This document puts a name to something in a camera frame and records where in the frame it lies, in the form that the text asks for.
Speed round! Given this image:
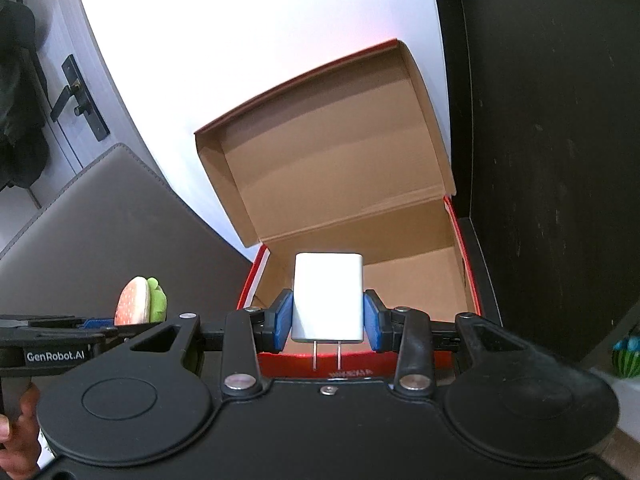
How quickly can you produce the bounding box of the dark cloth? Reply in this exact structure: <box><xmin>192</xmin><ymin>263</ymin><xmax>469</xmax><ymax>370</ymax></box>
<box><xmin>0</xmin><ymin>0</ymin><xmax>52</xmax><ymax>192</ymax></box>

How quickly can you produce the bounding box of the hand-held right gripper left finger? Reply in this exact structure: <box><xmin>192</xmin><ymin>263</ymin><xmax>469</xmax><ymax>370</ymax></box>
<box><xmin>129</xmin><ymin>287</ymin><xmax>295</xmax><ymax>396</ymax></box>

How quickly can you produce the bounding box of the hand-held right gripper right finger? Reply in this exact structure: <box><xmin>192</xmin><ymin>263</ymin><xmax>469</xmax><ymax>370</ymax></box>
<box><xmin>362</xmin><ymin>287</ymin><xmax>546</xmax><ymax>395</ymax></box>

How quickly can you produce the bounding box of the round watermelon toy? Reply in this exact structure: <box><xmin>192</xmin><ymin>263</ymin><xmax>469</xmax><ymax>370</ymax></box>
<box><xmin>611</xmin><ymin>335</ymin><xmax>640</xmax><ymax>380</ymax></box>

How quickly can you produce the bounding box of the red cardboard box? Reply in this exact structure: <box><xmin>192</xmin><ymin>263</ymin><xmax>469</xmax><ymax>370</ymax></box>
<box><xmin>193</xmin><ymin>38</ymin><xmax>483</xmax><ymax>378</ymax></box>

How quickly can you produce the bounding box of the white wall charger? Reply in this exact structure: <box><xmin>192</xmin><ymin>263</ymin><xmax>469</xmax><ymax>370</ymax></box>
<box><xmin>291</xmin><ymin>251</ymin><xmax>365</xmax><ymax>372</ymax></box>

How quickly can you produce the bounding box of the burger toy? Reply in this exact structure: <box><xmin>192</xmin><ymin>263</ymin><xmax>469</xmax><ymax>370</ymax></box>
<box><xmin>113</xmin><ymin>276</ymin><xmax>168</xmax><ymax>327</ymax></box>

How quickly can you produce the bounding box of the black board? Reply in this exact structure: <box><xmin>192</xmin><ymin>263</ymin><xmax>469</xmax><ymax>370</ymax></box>
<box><xmin>430</xmin><ymin>0</ymin><xmax>640</xmax><ymax>367</ymax></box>

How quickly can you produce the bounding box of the grey leather chair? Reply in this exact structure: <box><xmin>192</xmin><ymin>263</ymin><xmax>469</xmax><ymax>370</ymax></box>
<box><xmin>0</xmin><ymin>142</ymin><xmax>262</xmax><ymax>322</ymax></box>

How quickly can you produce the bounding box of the grey door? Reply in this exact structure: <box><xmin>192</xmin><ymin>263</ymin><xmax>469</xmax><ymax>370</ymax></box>
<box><xmin>0</xmin><ymin>0</ymin><xmax>123</xmax><ymax>211</ymax></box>

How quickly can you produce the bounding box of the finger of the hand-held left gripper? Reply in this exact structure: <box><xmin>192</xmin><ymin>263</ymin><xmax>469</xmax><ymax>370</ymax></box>
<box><xmin>0</xmin><ymin>314</ymin><xmax>121</xmax><ymax>334</ymax></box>

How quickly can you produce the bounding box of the person's left hand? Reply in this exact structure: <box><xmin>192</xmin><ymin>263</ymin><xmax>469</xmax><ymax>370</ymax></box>
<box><xmin>0</xmin><ymin>384</ymin><xmax>45</xmax><ymax>480</ymax></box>

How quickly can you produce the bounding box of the black door handle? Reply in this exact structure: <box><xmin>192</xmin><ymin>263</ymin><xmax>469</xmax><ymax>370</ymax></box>
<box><xmin>50</xmin><ymin>54</ymin><xmax>111</xmax><ymax>142</ymax></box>

